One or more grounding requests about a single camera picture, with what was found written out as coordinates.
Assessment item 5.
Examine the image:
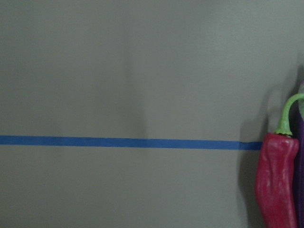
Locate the red chili pepper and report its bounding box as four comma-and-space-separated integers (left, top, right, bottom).
255, 93, 304, 228

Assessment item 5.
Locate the purple eggplant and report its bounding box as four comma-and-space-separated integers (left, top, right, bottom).
293, 98, 304, 228

